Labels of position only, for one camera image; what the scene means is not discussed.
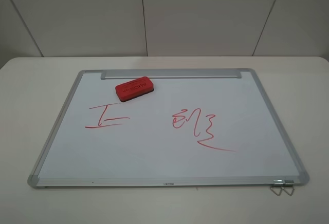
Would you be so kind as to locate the red whiteboard eraser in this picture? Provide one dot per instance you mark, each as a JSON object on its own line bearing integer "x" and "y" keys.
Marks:
{"x": 134, "y": 88}

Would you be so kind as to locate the grey whiteboard marker tray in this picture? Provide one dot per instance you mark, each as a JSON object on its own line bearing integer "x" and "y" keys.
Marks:
{"x": 170, "y": 73}

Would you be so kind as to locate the white aluminium-framed whiteboard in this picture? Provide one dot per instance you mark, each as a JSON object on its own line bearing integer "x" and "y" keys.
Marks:
{"x": 186, "y": 132}

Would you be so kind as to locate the left metal hanging clip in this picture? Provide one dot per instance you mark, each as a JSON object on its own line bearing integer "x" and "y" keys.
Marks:
{"x": 277, "y": 187}

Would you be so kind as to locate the metal hanging clip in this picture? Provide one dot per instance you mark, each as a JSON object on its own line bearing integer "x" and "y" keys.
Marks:
{"x": 277, "y": 187}
{"x": 288, "y": 187}

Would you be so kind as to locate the right metal hanging clip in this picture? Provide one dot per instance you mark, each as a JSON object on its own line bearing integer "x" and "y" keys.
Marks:
{"x": 288, "y": 187}

